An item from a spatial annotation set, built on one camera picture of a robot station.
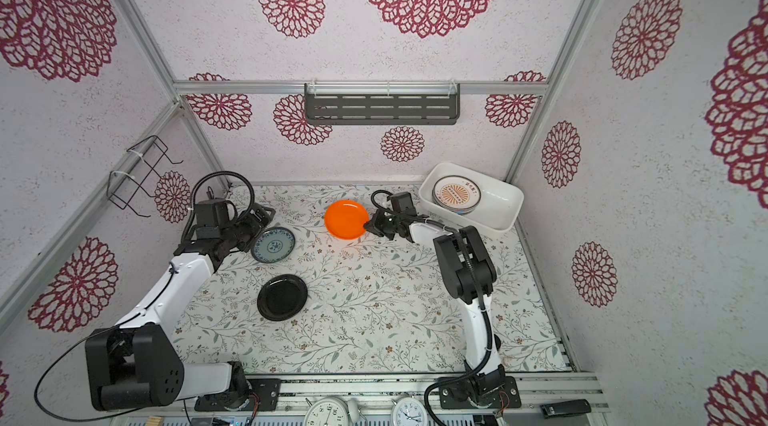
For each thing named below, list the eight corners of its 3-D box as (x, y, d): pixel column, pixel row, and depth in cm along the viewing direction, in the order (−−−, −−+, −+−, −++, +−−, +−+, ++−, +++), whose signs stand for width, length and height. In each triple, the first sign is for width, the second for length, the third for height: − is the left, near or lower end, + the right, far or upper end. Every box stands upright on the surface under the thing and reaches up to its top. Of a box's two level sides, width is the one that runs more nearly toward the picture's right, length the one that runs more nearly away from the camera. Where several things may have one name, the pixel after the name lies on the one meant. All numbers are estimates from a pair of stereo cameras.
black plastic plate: (254, 321, 88) (251, 317, 86) (266, 278, 97) (263, 274, 94) (302, 321, 88) (300, 317, 86) (310, 278, 97) (308, 274, 94)
